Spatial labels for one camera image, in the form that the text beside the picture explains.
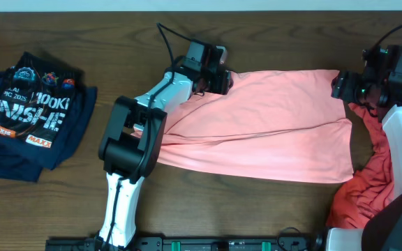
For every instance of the navy blue folded t-shirt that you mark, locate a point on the navy blue folded t-shirt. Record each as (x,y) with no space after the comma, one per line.
(24,162)

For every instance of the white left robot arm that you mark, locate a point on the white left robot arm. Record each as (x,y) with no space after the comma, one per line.
(132,139)

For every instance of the black printed folded t-shirt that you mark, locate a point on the black printed folded t-shirt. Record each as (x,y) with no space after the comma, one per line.
(35,97)

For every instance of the red crumpled t-shirt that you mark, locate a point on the red crumpled t-shirt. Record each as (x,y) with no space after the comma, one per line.
(371,189)

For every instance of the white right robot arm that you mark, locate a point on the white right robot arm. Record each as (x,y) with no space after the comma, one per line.
(384,231)

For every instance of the pink t-shirt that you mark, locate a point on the pink t-shirt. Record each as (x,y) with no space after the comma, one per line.
(278,125)

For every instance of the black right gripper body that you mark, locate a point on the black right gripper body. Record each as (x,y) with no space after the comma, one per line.
(355,89)

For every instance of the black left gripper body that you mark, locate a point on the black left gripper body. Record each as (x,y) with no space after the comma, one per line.
(211,83)

